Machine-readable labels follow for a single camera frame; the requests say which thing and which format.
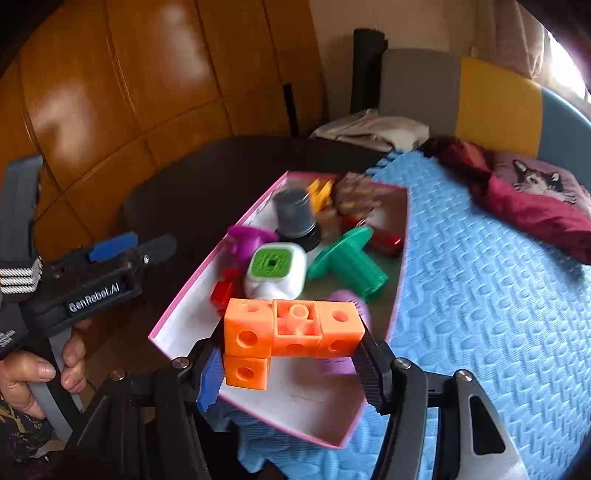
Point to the grey yellow blue sofa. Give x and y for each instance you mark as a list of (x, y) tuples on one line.
[(487, 105)]

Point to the dark red blanket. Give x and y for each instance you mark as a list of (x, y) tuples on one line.
[(543, 217)]

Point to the white green cube-top bottle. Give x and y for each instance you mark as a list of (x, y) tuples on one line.
[(276, 272)]

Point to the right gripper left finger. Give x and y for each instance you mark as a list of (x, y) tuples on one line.
[(206, 372)]

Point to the grey cylinder on black base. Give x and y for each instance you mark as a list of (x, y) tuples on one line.
[(295, 221)]

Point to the purple mushroom-shaped toy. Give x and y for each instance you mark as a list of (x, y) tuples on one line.
[(243, 241)]

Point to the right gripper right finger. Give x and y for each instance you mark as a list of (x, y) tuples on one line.
[(373, 363)]

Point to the person left hand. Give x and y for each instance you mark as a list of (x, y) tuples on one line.
[(21, 367)]

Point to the brown spiky ball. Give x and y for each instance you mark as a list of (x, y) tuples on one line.
[(355, 195)]

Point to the blue foam puzzle mat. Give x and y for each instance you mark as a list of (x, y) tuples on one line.
[(480, 295)]

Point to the red block toy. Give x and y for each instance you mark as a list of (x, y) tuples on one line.
[(229, 286)]

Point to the folded beige cloth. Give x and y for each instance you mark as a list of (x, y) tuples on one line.
[(369, 129)]

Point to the small orange yellow toy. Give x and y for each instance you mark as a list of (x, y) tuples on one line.
[(320, 194)]

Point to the pink cat-print pillow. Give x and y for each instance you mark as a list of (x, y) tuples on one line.
[(537, 177)]

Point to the orange linked cubes toy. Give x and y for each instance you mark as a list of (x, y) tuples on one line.
[(255, 331)]

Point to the green plastic spool toy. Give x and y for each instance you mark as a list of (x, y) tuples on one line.
[(351, 265)]

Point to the purple oval perforated shell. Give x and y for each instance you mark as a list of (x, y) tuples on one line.
[(344, 317)]

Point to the red cylinder toy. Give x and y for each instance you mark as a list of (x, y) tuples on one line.
[(382, 240)]

